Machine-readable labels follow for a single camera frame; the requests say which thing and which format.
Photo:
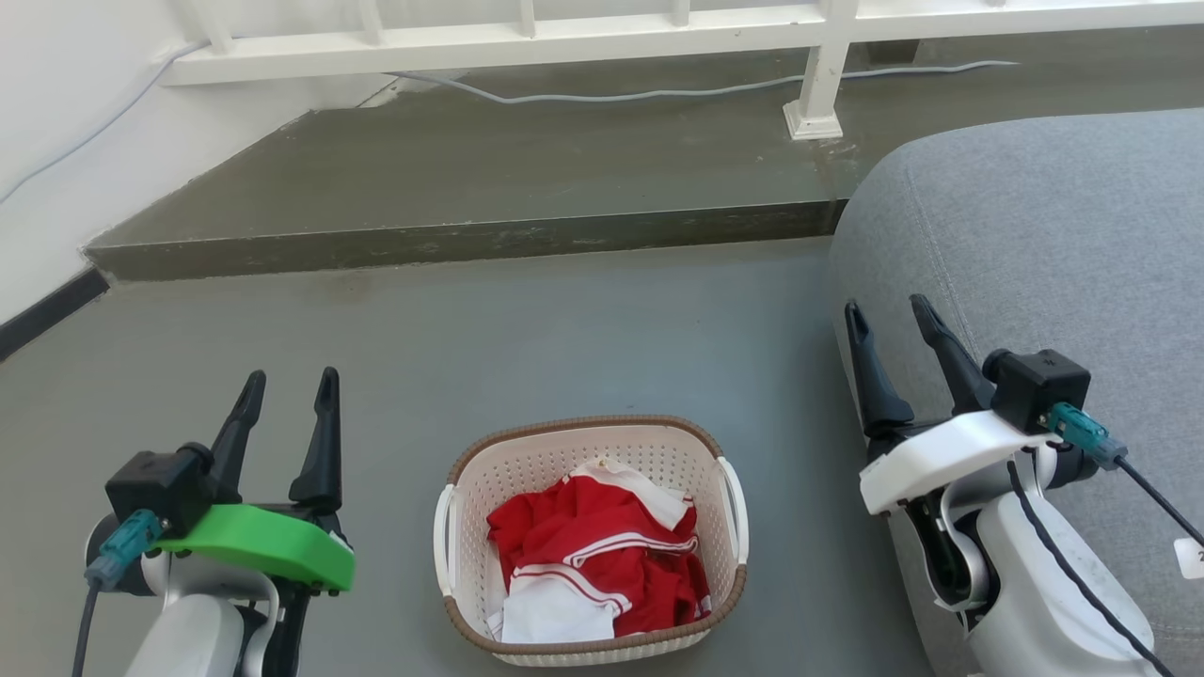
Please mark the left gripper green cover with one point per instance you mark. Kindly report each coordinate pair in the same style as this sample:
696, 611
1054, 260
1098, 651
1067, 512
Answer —
273, 541

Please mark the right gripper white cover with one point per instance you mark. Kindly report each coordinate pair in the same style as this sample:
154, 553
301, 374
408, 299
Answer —
941, 451

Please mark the cream laundry basket brown rim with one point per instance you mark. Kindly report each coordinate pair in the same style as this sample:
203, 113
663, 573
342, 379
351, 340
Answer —
536, 465

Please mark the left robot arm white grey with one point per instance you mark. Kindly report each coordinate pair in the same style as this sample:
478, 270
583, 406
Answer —
188, 630

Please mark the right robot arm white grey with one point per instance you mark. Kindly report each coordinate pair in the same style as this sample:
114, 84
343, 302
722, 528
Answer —
1025, 602

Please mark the red and white clothes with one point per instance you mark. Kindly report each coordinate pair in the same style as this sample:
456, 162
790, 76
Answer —
602, 555

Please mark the grey fabric sofa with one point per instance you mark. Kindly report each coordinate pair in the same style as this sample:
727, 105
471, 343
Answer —
1053, 244

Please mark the dark baseboard strip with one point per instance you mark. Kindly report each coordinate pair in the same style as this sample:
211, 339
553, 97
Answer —
47, 310

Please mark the white railing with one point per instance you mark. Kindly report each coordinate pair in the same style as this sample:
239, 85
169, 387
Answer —
564, 42

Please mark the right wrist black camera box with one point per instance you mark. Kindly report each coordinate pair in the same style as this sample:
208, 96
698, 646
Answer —
1039, 385

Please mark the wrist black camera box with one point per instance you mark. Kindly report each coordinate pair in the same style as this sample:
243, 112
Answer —
1039, 385
155, 489

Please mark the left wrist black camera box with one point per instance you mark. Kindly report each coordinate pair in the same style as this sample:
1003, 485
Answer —
155, 489

